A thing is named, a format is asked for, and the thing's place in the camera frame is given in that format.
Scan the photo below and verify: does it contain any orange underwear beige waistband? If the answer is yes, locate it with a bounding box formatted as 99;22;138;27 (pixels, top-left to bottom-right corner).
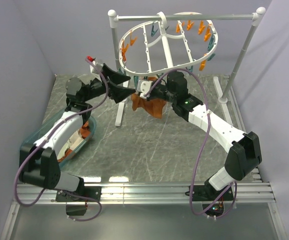
130;76;167;120

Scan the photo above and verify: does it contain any white drying rack stand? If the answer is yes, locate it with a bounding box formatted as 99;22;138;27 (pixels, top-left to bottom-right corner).
107;7;266;124

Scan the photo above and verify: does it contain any pale yellow cloth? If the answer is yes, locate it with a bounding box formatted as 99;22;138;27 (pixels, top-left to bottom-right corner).
57;130;84;162

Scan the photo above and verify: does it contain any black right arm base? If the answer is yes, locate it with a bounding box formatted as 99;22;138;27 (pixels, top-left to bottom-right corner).
192;185;234;202

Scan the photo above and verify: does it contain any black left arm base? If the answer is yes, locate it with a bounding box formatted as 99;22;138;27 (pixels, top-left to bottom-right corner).
55;186;102;203

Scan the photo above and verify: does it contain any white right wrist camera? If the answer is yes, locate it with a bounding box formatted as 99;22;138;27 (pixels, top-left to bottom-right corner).
136;80;153;99

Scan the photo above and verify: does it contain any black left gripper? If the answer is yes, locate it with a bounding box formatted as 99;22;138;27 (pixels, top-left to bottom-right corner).
82;64;136;104

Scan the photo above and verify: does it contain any white oval clip hanger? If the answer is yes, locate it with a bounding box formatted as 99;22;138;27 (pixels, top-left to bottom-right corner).
120;20;216;73

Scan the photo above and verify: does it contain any orange cloth in basket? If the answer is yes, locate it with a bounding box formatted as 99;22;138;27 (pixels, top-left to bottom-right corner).
79;121;91;139

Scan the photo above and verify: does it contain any teal plastic basket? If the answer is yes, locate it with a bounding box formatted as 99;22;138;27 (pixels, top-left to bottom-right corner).
21;108;97;168

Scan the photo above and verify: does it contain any orange front clothes peg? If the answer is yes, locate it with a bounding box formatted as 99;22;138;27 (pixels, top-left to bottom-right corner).
199;59;207;72

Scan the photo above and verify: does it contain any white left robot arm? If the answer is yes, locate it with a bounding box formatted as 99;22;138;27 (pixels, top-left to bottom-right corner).
16;64;135;201

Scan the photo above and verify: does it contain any aluminium mounting rail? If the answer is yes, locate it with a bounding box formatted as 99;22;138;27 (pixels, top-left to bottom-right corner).
17;182;276;205

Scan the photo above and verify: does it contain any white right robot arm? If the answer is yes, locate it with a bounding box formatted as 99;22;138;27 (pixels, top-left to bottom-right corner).
141;69;262;200

